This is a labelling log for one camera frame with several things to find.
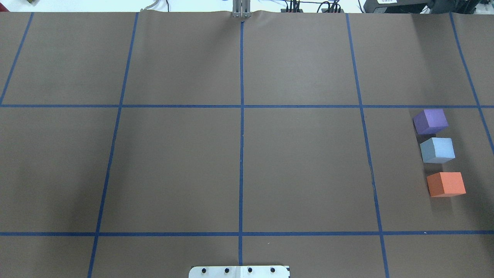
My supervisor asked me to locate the purple foam block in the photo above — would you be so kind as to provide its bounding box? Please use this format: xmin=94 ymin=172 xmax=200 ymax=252
xmin=413 ymin=108 xmax=449 ymax=134

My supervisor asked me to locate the light blue foam block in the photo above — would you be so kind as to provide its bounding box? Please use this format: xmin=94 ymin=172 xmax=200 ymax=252
xmin=419 ymin=137 xmax=456 ymax=164

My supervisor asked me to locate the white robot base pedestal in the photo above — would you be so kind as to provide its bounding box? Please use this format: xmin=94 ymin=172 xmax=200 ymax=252
xmin=188 ymin=265 xmax=291 ymax=278

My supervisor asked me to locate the orange foam block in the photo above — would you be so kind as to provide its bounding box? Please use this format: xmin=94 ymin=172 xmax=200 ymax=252
xmin=426 ymin=172 xmax=466 ymax=197

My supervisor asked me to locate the aluminium frame post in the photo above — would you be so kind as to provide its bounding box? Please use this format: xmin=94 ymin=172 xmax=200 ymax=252
xmin=232 ymin=0 xmax=252 ymax=18

